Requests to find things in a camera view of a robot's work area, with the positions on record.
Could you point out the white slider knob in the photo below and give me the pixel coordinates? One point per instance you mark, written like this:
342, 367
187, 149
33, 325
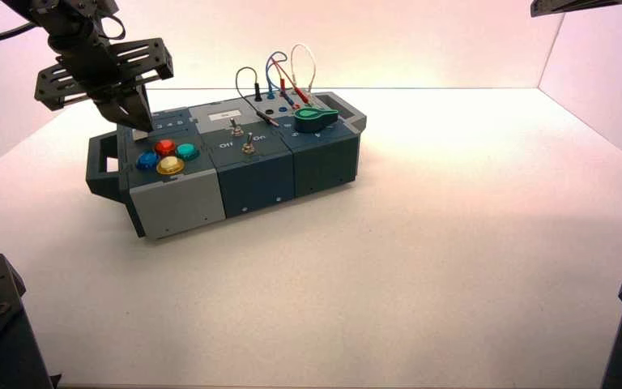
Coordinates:
139, 135

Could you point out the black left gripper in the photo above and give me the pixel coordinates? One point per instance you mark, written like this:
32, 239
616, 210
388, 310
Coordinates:
88, 61

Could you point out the white label plate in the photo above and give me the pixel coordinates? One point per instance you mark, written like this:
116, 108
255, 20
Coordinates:
224, 115

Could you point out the green dome push button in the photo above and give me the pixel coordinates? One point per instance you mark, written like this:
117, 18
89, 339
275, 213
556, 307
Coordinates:
187, 151

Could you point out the yellow dome push button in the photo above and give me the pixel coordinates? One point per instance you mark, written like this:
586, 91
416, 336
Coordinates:
171, 165

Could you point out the blue dome push button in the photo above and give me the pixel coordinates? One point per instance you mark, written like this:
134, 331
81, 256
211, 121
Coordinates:
148, 159

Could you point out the red dome push button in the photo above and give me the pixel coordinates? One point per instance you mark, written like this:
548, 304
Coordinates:
165, 146

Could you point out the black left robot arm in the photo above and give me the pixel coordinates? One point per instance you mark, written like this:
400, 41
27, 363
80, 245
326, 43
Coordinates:
59, 11

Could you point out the dark overhead fixture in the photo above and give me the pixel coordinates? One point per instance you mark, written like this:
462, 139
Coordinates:
568, 5

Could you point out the metal toggle switch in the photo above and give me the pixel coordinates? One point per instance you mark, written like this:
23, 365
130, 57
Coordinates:
248, 146
236, 129

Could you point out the grey and teal task box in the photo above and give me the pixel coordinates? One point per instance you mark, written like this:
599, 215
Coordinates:
257, 177

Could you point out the green rotary knob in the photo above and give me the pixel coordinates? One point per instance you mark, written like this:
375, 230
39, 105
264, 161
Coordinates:
311, 121

